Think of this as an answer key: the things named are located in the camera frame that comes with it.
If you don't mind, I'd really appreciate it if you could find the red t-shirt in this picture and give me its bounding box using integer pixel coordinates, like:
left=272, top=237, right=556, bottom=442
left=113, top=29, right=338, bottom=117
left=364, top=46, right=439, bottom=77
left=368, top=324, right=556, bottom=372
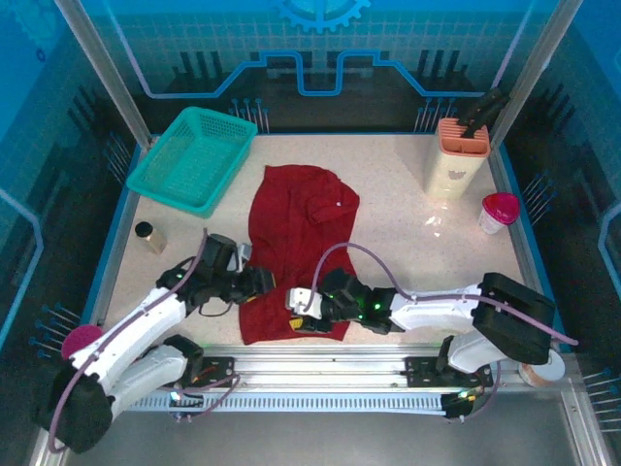
left=238, top=164, right=361, bottom=347

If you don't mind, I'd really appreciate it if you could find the small bottle black cap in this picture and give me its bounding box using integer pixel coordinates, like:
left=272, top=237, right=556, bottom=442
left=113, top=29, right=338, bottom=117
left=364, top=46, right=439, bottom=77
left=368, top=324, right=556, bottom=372
left=134, top=221, right=168, bottom=254

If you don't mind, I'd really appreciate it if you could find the teal plastic basket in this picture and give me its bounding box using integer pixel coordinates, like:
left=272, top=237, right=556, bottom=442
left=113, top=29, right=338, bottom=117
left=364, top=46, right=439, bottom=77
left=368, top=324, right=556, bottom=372
left=125, top=106, right=258, bottom=219

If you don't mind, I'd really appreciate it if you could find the cream knife block orange top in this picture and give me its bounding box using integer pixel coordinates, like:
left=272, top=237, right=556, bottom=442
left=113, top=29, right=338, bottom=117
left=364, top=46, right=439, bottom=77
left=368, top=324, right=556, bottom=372
left=424, top=117, right=490, bottom=199

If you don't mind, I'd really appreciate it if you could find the white cup pink lid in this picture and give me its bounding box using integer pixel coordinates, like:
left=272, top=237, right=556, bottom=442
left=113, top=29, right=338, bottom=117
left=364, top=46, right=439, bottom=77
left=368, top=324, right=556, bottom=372
left=477, top=192, right=521, bottom=236

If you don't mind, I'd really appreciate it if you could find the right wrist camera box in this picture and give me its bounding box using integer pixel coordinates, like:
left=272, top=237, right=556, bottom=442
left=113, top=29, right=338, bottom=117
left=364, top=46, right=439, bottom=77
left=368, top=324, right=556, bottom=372
left=284, top=286, right=319, bottom=320

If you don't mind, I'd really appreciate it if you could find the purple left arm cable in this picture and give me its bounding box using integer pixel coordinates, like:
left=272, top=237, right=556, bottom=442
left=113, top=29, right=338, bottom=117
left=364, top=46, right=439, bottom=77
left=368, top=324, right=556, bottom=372
left=46, top=227, right=242, bottom=452

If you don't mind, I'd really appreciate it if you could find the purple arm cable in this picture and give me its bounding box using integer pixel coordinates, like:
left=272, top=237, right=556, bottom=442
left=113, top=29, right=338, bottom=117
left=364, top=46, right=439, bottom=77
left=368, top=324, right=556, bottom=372
left=46, top=227, right=242, bottom=452
left=310, top=242, right=581, bottom=422

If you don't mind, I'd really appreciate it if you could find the aluminium rail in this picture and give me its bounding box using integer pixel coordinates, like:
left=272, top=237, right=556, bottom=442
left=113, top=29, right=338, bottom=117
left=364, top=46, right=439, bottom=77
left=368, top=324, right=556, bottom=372
left=57, top=343, right=578, bottom=392

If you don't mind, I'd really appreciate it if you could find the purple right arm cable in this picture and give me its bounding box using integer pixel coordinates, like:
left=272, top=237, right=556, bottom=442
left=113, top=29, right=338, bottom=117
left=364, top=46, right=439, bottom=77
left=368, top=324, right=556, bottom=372
left=310, top=242, right=581, bottom=422

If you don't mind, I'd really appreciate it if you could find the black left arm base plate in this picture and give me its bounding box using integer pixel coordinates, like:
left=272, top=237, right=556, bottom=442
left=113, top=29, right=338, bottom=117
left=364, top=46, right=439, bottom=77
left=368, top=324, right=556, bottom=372
left=147, top=356, right=237, bottom=388

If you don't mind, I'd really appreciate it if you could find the white slotted cable duct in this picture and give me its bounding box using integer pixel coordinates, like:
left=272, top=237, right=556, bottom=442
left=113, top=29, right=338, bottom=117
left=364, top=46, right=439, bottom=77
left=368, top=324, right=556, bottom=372
left=120, top=391, right=447, bottom=415

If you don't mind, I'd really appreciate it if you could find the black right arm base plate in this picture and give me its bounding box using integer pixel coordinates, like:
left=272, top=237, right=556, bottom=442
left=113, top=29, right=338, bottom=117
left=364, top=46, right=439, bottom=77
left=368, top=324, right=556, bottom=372
left=405, top=355, right=494, bottom=388

